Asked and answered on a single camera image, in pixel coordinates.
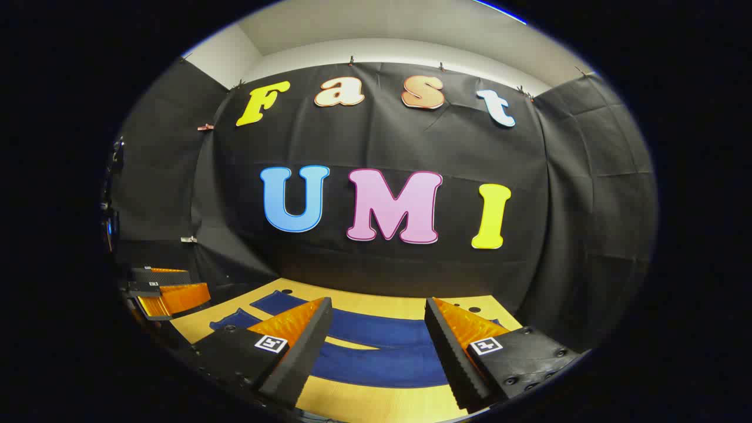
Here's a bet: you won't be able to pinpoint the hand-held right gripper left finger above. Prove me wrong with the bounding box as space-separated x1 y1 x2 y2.
189 297 334 410

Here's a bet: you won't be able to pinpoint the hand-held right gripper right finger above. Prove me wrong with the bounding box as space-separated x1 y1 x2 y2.
424 297 581 414

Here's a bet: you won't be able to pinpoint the blue jeans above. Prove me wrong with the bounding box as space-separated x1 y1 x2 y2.
210 290 506 388

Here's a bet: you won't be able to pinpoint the black backdrop cloth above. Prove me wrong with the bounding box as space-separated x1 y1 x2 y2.
109 58 659 353

